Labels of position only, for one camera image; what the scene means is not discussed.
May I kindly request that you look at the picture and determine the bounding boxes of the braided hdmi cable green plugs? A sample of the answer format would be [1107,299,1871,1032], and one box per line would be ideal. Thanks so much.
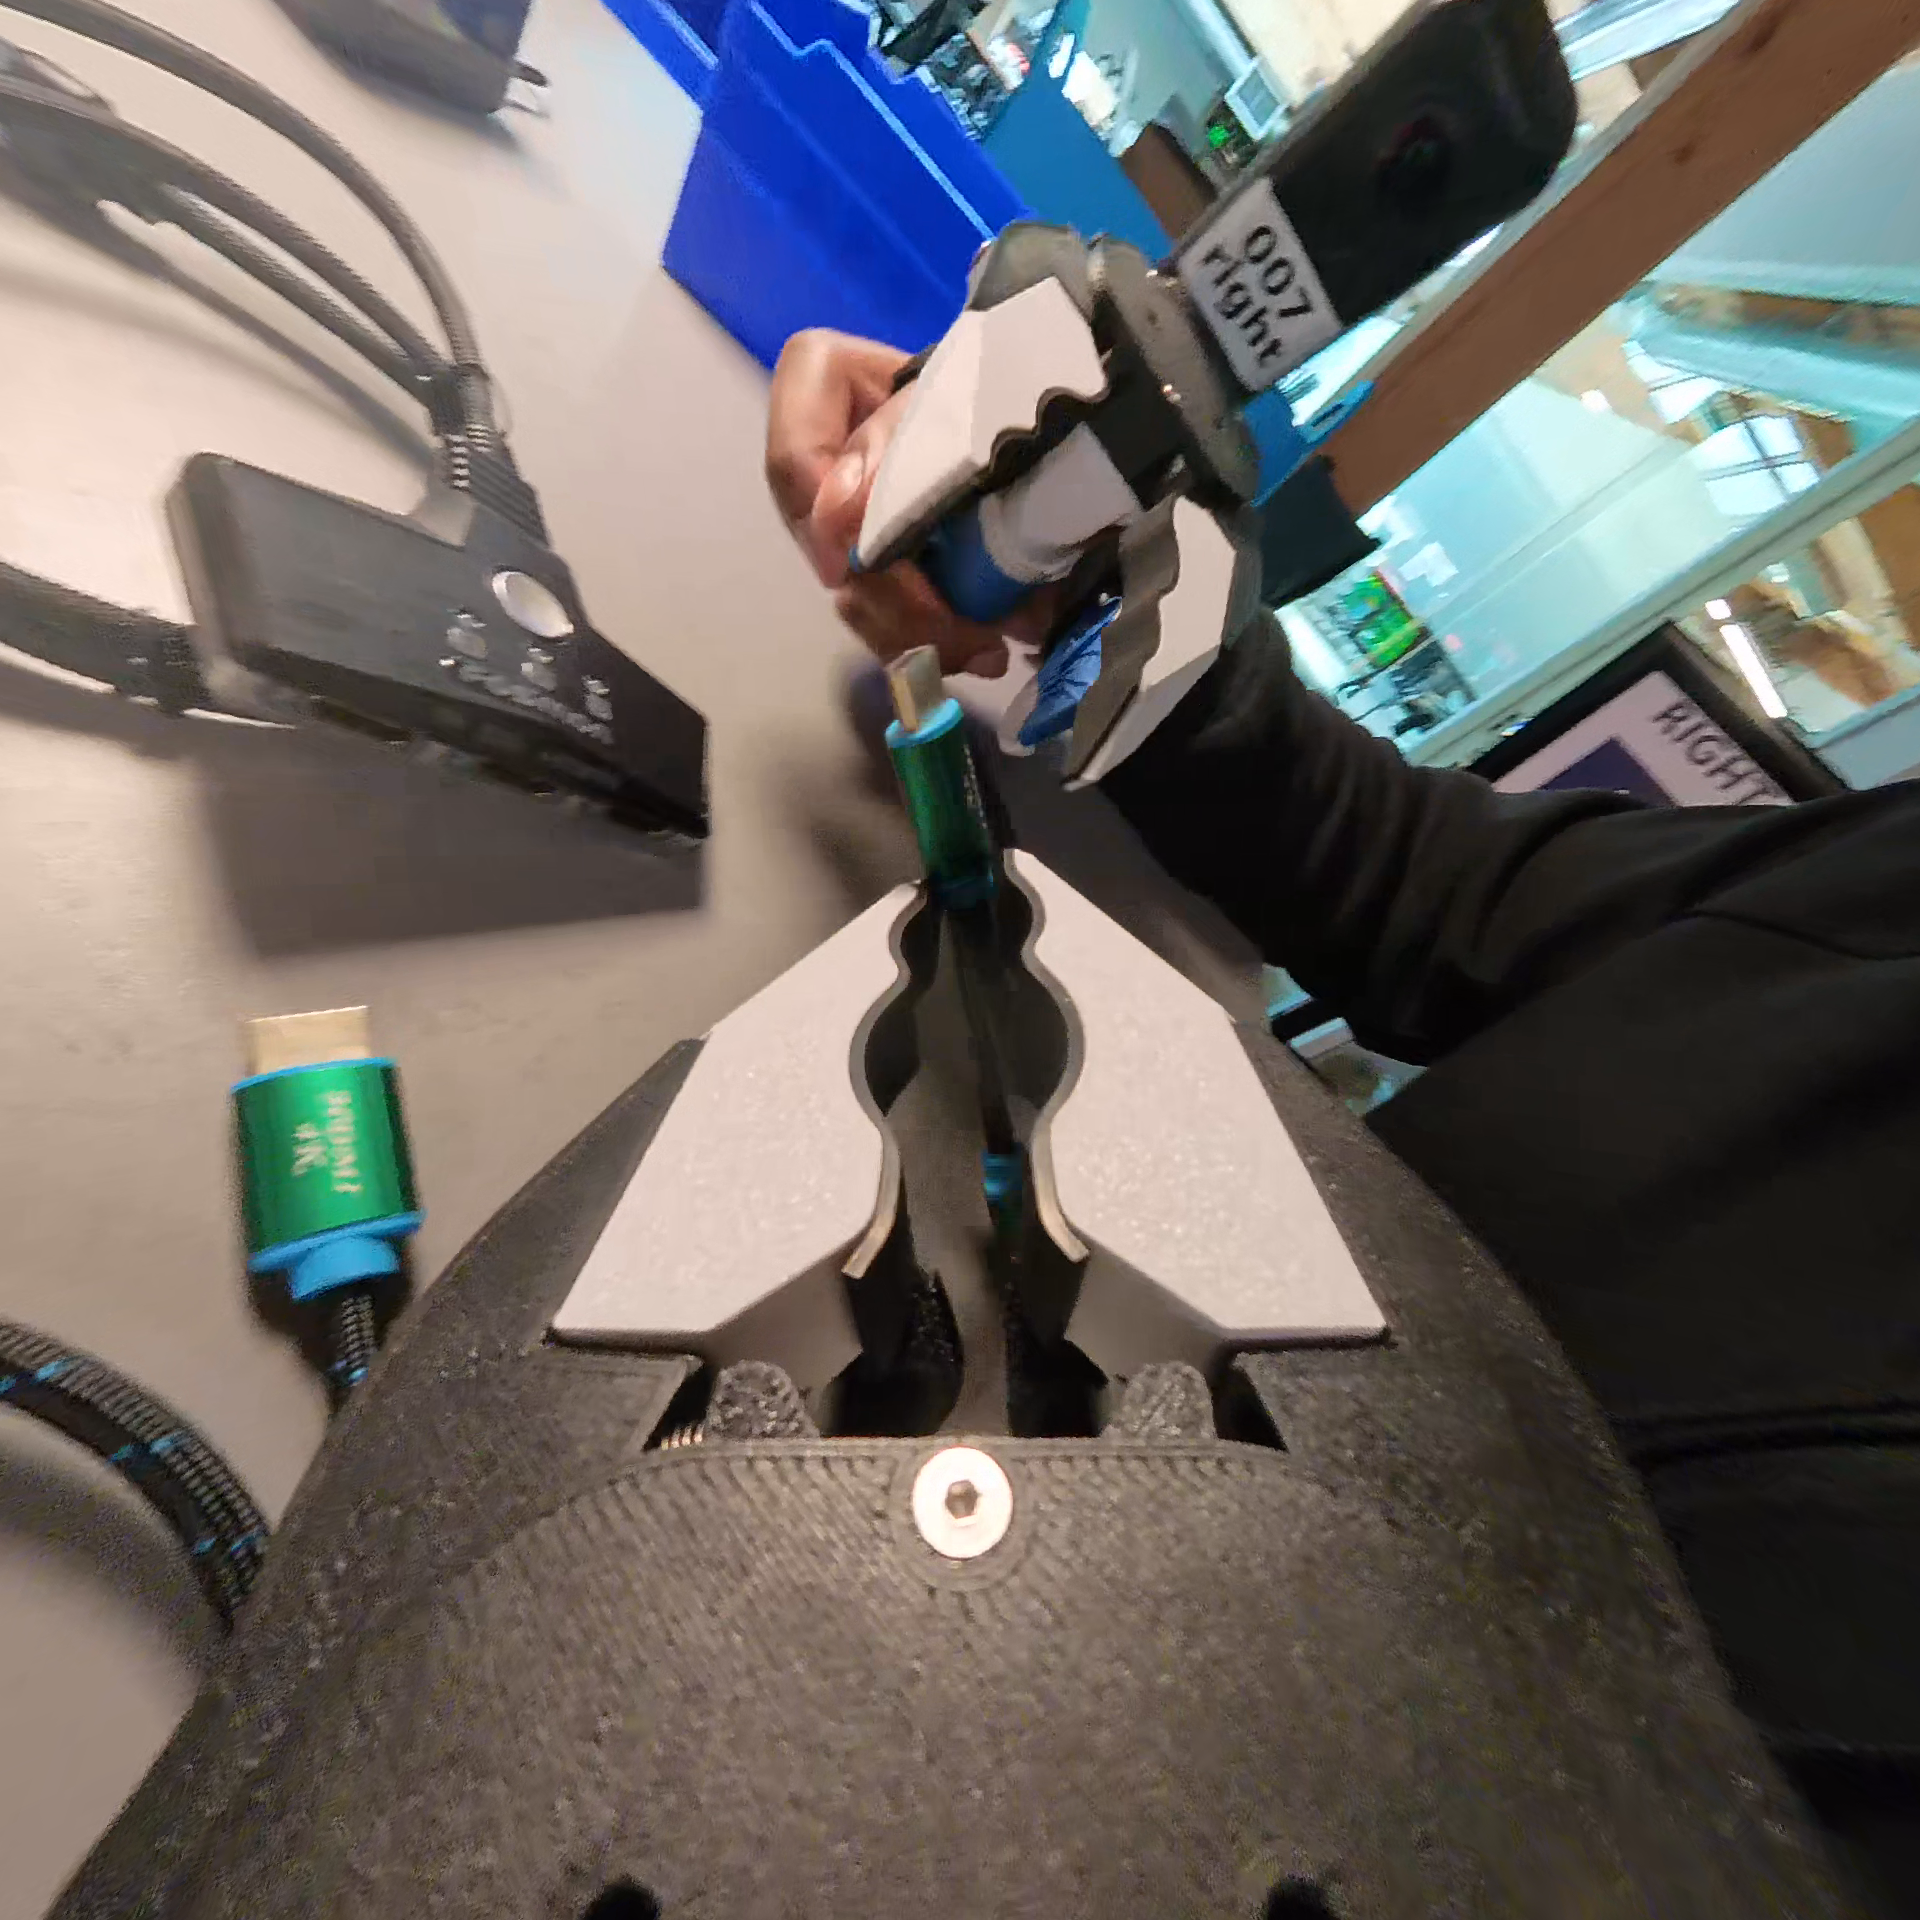
[0,1005,426,1629]
[882,646,1039,1254]

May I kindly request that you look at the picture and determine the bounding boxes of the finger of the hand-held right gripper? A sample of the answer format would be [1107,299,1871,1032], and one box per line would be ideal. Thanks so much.
[853,276,1121,576]
[1057,496,1265,792]

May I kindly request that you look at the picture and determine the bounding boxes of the black hdmi switch box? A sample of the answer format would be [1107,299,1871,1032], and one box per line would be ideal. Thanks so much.
[0,0,713,845]

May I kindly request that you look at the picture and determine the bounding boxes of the large dark blue bin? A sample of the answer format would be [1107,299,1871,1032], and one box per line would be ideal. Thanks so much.
[982,0,1174,264]

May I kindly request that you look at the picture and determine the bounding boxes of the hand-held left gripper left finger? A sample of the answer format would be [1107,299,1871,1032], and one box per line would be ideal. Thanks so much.
[548,881,922,1396]

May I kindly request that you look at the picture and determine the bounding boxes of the black framed white sign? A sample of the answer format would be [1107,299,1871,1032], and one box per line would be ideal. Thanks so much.
[1473,627,1845,809]

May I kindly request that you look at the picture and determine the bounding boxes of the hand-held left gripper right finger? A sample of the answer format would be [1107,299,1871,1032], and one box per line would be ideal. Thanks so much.
[1001,847,1393,1403]

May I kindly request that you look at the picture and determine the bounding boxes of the person's black clothing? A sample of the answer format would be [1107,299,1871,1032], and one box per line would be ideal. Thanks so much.
[1358,838,1920,1920]

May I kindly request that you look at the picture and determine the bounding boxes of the blue storage bin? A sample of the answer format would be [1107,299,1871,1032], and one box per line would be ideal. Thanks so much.
[662,0,1039,368]
[599,0,725,108]

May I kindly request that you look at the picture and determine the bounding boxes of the person's right hand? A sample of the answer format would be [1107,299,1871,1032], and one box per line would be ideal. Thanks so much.
[765,327,1051,681]

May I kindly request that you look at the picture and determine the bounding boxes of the person's right forearm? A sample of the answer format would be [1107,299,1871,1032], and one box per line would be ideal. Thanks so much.
[1101,598,1920,1068]

